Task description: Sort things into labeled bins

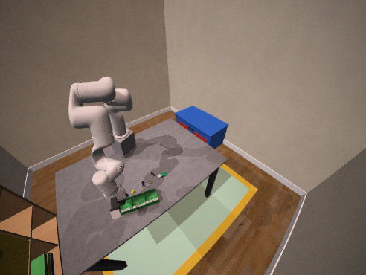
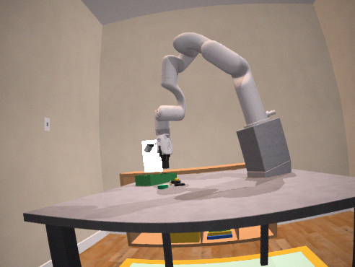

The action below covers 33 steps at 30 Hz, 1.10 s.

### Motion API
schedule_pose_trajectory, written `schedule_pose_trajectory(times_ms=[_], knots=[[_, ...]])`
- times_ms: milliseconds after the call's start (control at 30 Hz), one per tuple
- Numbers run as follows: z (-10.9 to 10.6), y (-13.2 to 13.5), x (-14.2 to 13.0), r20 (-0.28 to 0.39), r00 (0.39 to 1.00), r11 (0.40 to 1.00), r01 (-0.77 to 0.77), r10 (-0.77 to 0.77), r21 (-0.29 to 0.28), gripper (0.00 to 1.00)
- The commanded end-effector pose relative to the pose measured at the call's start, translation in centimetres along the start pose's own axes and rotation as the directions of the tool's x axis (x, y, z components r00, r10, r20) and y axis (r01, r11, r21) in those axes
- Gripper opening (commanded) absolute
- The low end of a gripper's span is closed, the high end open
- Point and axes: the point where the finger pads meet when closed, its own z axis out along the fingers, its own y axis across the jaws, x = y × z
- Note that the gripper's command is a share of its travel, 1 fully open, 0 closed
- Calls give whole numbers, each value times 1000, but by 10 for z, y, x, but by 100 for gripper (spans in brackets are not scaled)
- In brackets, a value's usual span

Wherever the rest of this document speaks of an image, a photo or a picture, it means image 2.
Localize green open-top bin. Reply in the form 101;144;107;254
135;172;177;186

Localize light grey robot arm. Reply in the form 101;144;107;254
154;32;276;135

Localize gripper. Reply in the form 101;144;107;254
156;133;173;169

